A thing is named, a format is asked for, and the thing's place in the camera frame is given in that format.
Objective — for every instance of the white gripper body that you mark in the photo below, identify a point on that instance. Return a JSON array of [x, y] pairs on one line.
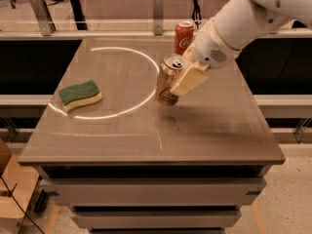
[[210, 47]]

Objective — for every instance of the green yellow sponge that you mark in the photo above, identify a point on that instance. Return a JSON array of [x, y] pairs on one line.
[[78, 95]]

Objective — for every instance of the grey drawer cabinet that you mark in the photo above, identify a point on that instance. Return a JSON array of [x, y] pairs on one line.
[[154, 205]]

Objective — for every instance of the metal rail bracket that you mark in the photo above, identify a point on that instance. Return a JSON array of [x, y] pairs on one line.
[[42, 15], [158, 12]]

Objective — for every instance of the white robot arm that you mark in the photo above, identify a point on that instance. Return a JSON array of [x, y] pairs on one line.
[[223, 37]]

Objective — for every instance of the orange gold soda can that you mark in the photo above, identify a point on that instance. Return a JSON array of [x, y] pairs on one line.
[[170, 67]]

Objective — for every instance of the middle metal rail bracket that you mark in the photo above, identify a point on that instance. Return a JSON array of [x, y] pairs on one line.
[[158, 12]]

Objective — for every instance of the red cola can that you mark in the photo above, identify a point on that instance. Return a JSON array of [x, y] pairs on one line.
[[183, 36]]

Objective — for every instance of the left metal rail bracket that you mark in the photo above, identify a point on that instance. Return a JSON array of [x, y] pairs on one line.
[[42, 15]]

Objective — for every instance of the cardboard box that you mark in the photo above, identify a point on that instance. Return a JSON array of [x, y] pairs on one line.
[[17, 184]]

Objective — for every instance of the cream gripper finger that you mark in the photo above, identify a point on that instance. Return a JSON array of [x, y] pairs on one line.
[[188, 54], [189, 79]]

